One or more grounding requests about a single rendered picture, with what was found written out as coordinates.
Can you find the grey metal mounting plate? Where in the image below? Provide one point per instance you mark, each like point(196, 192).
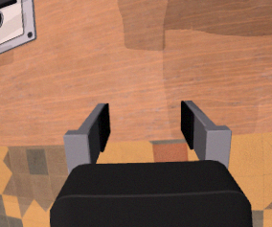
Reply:
point(29, 28)

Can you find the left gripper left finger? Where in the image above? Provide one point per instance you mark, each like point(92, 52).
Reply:
point(83, 145)

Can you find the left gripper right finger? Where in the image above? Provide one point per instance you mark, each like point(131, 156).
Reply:
point(209, 141)

